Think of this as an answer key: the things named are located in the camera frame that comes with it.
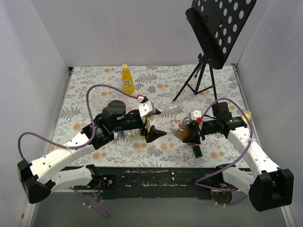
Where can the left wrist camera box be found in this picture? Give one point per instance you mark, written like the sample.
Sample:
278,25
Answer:
146,109

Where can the tall yellow juice bottle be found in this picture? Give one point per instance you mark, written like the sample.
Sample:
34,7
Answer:
127,80

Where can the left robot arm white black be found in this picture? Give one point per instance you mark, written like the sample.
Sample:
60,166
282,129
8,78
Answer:
41,176

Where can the beige cone object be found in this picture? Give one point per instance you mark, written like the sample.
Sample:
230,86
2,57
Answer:
246,116

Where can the clear crushed plastic bottle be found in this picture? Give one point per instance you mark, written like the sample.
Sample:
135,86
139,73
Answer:
170,108

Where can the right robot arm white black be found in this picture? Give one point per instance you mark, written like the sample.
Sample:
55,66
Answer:
267,185

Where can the blue label crushed water bottle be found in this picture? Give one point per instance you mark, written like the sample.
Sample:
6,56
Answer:
125,134

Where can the black perforated music stand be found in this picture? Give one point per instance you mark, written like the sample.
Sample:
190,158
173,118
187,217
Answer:
217,25

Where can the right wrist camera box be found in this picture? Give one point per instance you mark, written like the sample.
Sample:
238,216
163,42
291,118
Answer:
195,116

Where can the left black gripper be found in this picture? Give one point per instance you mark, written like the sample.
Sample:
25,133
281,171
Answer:
145,126

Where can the black front base bar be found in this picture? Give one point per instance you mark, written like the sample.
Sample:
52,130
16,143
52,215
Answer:
146,182

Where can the yellow honey pomelo bottle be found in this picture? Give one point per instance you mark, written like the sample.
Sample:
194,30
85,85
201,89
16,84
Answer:
148,123

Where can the brown tea bottle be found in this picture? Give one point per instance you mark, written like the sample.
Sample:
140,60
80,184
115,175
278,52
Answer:
182,132

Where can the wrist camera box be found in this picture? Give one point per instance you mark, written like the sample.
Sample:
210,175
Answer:
146,109
195,116

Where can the red owl wooden block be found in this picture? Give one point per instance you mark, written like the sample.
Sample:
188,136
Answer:
176,121

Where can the white tea bottle cap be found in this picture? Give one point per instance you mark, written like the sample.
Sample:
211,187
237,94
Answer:
174,127

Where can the floral patterned table mat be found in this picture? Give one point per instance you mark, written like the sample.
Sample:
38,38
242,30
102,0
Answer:
95,87

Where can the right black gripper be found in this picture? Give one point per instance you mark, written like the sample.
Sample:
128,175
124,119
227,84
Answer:
199,132

